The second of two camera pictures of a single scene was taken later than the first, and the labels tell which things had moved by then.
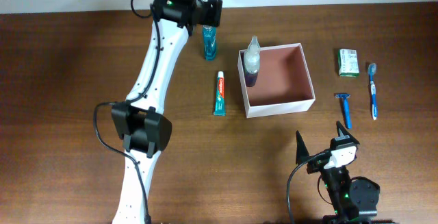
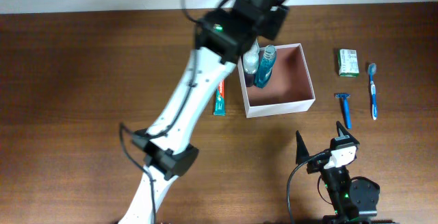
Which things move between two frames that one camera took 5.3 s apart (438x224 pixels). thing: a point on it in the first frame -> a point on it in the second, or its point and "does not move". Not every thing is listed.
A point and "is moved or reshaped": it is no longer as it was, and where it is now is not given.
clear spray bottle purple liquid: [252, 57] does not move
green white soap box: [348, 62] does not move
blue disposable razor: [345, 96] does not move
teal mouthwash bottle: [209, 33] is moved or reshaped
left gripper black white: [215, 9] -> [280, 14]
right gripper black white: [303, 153] does not move
